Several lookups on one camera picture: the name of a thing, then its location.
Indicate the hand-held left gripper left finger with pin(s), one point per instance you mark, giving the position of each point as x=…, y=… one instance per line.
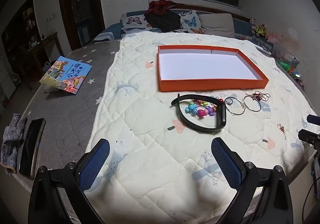
x=96, y=164

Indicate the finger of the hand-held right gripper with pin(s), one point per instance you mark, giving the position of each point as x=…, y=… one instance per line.
x=308, y=135
x=313, y=119

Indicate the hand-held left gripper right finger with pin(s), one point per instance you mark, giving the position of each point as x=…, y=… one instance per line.
x=226, y=164

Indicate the small gold earring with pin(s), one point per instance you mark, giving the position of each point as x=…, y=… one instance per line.
x=282, y=128

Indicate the black silicone wristband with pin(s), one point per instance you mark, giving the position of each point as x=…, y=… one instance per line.
x=221, y=116

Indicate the orange shallow box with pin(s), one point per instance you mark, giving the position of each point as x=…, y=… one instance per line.
x=200, y=66

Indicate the grey star-print bedsheet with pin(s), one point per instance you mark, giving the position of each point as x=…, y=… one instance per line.
x=75, y=114

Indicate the cream quilted blanket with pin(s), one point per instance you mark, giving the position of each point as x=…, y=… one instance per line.
x=140, y=126

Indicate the green toy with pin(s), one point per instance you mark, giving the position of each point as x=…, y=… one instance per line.
x=285, y=66

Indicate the black smartphone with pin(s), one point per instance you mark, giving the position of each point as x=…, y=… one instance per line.
x=31, y=149

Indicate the grey knitted glove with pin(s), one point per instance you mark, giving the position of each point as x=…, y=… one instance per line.
x=10, y=139

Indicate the pink plush toy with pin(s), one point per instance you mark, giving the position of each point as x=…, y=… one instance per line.
x=272, y=39

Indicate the children's picture book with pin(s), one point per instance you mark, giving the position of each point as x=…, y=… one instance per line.
x=67, y=74

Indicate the yellow-vested bear plush toy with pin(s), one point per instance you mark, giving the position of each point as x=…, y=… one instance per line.
x=260, y=30

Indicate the panda plush toy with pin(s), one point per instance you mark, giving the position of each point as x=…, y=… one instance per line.
x=253, y=21

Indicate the white cabinet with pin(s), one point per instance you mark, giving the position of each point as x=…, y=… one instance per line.
x=6, y=84

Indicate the dark wooden desk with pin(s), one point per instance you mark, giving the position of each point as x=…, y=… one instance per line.
x=50, y=44

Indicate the beige pillow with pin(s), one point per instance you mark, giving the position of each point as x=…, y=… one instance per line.
x=217, y=25

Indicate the butterfly print pillow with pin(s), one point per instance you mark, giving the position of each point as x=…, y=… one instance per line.
x=190, y=23
x=135, y=23

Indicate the dark wooden door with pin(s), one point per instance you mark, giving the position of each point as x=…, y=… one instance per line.
x=75, y=14

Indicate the dark wooden shelf cabinet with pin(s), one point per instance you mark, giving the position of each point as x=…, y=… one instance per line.
x=22, y=26

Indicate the black quilted bag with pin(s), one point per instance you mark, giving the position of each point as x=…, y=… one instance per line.
x=162, y=21

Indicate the red cloth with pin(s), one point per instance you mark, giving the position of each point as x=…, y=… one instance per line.
x=160, y=6

